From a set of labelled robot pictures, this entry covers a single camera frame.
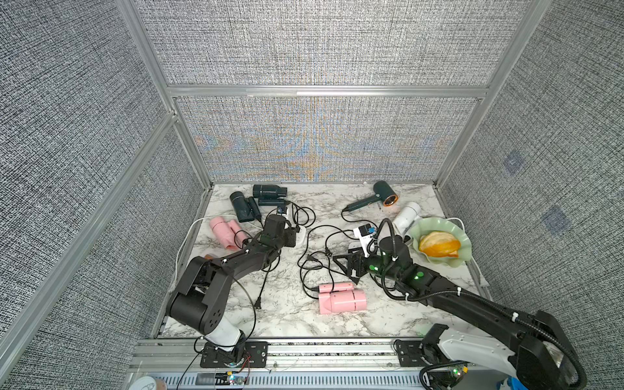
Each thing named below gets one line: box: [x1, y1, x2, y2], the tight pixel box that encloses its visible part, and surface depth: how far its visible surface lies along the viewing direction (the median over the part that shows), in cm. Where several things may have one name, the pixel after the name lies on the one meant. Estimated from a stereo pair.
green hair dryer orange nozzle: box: [342, 180, 399, 213], surface depth 112 cm
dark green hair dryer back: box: [252, 184, 288, 206], surface depth 112 cm
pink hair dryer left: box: [209, 216, 247, 251], surface depth 99 cm
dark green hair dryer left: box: [229, 190, 262, 223], surface depth 108 cm
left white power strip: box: [295, 225, 307, 248], surface depth 100 cm
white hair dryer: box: [392, 201, 421, 243], surface depth 102 cm
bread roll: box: [419, 231, 461, 258], surface depth 92 cm
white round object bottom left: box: [128, 375, 157, 390], surface depth 66 cm
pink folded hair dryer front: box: [318, 281, 368, 315], surface depth 81 cm
